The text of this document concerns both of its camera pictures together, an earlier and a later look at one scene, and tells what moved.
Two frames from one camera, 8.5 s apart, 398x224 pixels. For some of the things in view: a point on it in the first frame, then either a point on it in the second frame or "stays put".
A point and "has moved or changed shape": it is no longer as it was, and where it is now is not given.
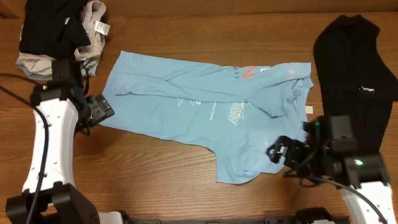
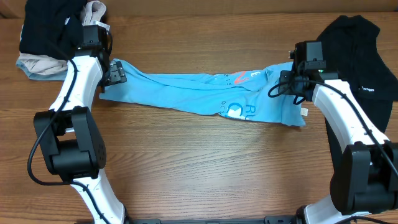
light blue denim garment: [41, 68] stays put
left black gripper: [102, 108] to [117, 73]
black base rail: [303, 216] stays put
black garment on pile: [53, 28] stays put
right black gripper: [295, 148] to [285, 76]
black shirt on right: [355, 79] stays put
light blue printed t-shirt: [237, 111] has moved or changed shape
